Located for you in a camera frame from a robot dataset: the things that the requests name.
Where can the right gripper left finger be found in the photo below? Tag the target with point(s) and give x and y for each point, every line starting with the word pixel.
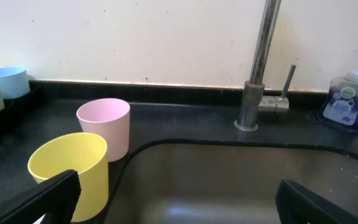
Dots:
pixel 51 196

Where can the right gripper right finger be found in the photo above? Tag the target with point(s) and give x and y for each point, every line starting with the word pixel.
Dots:
pixel 303 205

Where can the yellow cup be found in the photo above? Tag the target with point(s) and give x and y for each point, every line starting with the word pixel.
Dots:
pixel 73 155

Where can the pink cup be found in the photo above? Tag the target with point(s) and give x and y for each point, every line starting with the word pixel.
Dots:
pixel 110 130

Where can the steel sink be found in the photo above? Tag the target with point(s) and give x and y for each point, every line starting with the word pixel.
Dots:
pixel 228 180

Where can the black tray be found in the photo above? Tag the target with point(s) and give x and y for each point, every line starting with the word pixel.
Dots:
pixel 20 104

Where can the blue soap bottle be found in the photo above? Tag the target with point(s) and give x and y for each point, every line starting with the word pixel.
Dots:
pixel 346 105

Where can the blue cup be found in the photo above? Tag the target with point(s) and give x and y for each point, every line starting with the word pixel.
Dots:
pixel 11 82

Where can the steel tap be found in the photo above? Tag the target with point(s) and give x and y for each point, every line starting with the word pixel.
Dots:
pixel 261 56

